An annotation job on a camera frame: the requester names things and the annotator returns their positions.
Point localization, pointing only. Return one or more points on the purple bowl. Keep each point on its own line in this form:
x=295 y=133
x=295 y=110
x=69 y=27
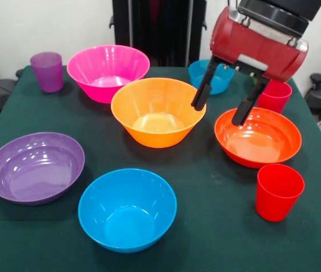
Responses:
x=35 y=170

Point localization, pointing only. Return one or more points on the orange bowl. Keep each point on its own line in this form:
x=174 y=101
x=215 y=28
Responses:
x=157 y=105

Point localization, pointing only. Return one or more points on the red cup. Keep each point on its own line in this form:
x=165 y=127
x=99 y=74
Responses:
x=279 y=195

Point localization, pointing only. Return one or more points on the small blue bowl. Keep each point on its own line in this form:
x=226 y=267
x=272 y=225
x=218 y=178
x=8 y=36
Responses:
x=219 y=82

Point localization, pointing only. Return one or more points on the pink bowl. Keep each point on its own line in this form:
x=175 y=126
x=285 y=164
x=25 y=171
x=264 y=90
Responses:
x=106 y=65

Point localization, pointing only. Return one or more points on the red-orange bowl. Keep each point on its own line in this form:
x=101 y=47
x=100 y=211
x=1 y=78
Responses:
x=262 y=141

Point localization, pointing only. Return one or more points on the crimson cup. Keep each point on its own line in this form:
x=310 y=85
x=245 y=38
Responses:
x=276 y=99

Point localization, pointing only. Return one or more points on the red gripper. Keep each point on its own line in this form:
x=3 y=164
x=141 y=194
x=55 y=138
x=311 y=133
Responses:
x=256 y=42

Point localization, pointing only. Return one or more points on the dark green tablecloth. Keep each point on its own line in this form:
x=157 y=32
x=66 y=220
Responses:
x=205 y=226

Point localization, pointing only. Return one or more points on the purple cup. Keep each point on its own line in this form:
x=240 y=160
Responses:
x=47 y=71

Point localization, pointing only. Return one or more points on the large blue bowl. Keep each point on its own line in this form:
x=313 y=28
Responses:
x=126 y=209

